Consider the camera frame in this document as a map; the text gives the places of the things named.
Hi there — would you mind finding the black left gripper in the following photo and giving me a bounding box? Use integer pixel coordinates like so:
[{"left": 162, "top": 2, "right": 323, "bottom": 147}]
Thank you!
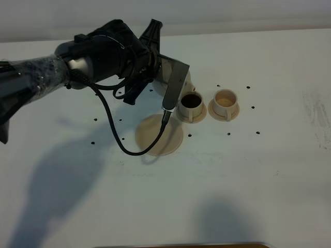
[{"left": 118, "top": 19, "right": 163, "bottom": 105}]

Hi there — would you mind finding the beige ceramic teapot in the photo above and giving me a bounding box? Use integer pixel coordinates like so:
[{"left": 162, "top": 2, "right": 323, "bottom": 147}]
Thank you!
[{"left": 152, "top": 70, "right": 195, "bottom": 97}]

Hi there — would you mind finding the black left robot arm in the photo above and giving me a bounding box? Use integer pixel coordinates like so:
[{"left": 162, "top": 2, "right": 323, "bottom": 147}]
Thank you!
[{"left": 1, "top": 20, "right": 163, "bottom": 143}]

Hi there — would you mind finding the beige teacup near teapot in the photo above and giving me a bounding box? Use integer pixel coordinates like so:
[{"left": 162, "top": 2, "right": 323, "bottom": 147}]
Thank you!
[{"left": 177, "top": 91, "right": 203, "bottom": 123}]

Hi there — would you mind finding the beige round teapot saucer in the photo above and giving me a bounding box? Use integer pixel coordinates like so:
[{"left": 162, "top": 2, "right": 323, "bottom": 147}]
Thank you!
[{"left": 135, "top": 114, "right": 184, "bottom": 156}]

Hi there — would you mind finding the beige saucer under far teacup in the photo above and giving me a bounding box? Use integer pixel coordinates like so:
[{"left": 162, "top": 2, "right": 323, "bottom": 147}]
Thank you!
[{"left": 208, "top": 100, "right": 239, "bottom": 121}]

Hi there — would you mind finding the beige saucer under teacup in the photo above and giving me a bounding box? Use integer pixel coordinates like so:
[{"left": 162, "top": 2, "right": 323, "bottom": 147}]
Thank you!
[
  {"left": 208, "top": 100, "right": 239, "bottom": 121},
  {"left": 176, "top": 102, "right": 207, "bottom": 123}
]

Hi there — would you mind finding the beige saucer under near teacup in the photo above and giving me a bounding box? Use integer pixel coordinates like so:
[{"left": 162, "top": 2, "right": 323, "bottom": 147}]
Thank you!
[{"left": 176, "top": 102, "right": 207, "bottom": 123}]

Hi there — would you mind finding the beige teacup far right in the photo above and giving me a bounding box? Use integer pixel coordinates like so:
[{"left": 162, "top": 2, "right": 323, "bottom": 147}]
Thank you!
[{"left": 213, "top": 89, "right": 238, "bottom": 121}]

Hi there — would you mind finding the black braided camera cable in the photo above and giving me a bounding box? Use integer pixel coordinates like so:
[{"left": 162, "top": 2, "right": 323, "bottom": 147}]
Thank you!
[{"left": 68, "top": 69, "right": 173, "bottom": 156}]

